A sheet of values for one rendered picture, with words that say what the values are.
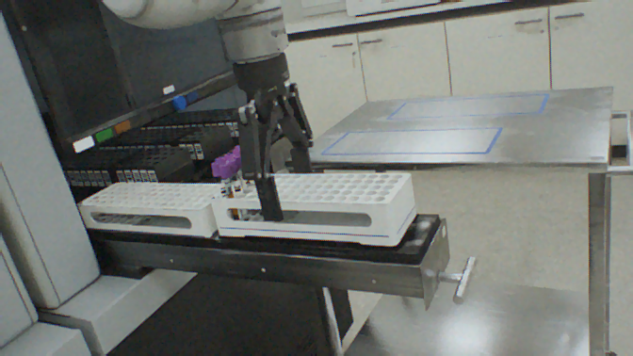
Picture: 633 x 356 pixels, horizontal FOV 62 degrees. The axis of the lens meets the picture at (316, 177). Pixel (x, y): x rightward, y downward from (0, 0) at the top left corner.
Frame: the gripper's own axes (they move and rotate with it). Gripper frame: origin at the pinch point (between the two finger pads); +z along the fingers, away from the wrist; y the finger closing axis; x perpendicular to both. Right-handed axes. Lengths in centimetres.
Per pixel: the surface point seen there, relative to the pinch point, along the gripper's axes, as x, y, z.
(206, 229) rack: 13.8, -4.8, 4.8
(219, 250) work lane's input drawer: 10.5, -6.7, 7.2
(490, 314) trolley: -17, 54, 60
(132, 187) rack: 36.4, 2.6, 1.2
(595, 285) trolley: -41, 25, 29
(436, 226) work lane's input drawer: -21.0, 3.7, 7.0
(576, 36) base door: -31, 229, 22
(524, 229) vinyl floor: -13, 151, 88
